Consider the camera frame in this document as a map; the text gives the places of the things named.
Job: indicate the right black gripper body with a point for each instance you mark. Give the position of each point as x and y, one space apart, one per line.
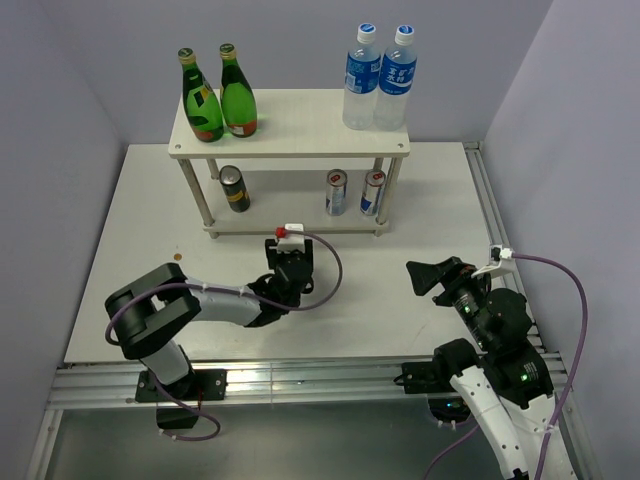
462 290

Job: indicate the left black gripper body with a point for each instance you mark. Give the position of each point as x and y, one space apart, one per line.
282 257

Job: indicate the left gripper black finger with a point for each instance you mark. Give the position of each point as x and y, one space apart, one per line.
308 254
271 253

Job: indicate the silver blue can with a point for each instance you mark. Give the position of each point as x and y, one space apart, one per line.
373 187
336 185

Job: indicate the black gold can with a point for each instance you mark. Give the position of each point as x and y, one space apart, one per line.
234 188

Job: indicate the green glass bottle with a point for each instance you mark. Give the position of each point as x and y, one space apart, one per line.
200 103
236 96

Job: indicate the green glass bottle front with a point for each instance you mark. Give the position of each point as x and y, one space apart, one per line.
200 103

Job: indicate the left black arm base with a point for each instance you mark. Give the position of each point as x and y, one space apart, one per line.
198 386

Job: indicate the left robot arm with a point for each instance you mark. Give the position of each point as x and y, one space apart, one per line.
149 312

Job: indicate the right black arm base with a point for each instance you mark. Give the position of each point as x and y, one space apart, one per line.
423 378

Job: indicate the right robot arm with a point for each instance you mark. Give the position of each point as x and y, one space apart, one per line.
498 373

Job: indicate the white two-tier shelf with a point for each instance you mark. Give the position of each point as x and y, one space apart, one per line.
300 138

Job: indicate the left blue label water bottle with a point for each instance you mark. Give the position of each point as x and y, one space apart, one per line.
363 64

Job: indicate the blue label water bottle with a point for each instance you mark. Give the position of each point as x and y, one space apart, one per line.
363 64
396 78

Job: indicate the right blue label water bottle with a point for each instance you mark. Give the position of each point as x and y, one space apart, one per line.
396 78

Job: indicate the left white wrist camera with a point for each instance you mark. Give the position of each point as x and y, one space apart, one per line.
290 238

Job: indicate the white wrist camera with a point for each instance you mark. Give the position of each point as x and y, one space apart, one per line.
501 262
290 238

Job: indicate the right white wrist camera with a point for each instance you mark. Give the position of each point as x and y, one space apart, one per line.
501 262

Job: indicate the aluminium right side rail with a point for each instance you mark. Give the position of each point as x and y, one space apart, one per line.
494 224

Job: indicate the aluminium rail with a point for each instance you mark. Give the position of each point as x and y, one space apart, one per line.
112 386
494 224

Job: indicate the aluminium front rail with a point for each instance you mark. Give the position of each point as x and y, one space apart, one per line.
112 386

